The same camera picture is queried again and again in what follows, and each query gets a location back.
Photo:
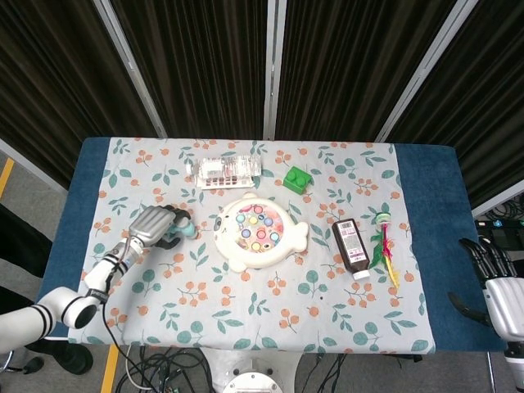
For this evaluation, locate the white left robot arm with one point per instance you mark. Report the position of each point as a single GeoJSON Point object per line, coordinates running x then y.
{"type": "Point", "coordinates": [65, 299]}

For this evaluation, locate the dark folding screen panels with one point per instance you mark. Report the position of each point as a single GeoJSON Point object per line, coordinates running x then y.
{"type": "Point", "coordinates": [204, 61]}

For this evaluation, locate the white paint palette card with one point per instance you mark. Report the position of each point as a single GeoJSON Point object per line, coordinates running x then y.
{"type": "Point", "coordinates": [225, 181]}

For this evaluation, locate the clear plastic water bottle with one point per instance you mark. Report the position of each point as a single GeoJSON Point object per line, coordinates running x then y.
{"type": "Point", "coordinates": [226, 165]}

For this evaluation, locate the white fish-shaped fishing toy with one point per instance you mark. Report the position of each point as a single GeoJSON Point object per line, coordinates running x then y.
{"type": "Point", "coordinates": [259, 230]}

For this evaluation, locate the green toy building block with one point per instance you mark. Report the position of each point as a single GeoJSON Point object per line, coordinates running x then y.
{"type": "Point", "coordinates": [297, 179]}

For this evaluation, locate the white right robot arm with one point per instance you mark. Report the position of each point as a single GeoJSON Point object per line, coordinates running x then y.
{"type": "Point", "coordinates": [516, 366]}

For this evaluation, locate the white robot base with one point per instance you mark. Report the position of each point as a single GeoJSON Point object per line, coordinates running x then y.
{"type": "Point", "coordinates": [254, 374]}

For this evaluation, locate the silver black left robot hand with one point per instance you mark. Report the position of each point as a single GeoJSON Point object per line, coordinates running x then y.
{"type": "Point", "coordinates": [153, 227]}

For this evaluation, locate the dark brown labelled bottle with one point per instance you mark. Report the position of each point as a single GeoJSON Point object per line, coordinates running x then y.
{"type": "Point", "coordinates": [353, 246]}

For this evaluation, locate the floral patterned tablecloth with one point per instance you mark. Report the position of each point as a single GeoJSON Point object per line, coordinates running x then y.
{"type": "Point", "coordinates": [204, 294]}

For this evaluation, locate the teal and white toy mallet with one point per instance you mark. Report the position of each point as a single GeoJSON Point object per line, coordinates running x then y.
{"type": "Point", "coordinates": [186, 229]}

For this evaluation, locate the colourful feather shuttlecock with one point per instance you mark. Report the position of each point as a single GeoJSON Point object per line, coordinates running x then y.
{"type": "Point", "coordinates": [385, 241]}

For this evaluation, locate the blue table cover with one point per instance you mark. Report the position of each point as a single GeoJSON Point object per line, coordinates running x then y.
{"type": "Point", "coordinates": [434, 245]}

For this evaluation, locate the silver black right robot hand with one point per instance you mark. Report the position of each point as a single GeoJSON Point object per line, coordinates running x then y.
{"type": "Point", "coordinates": [505, 299]}

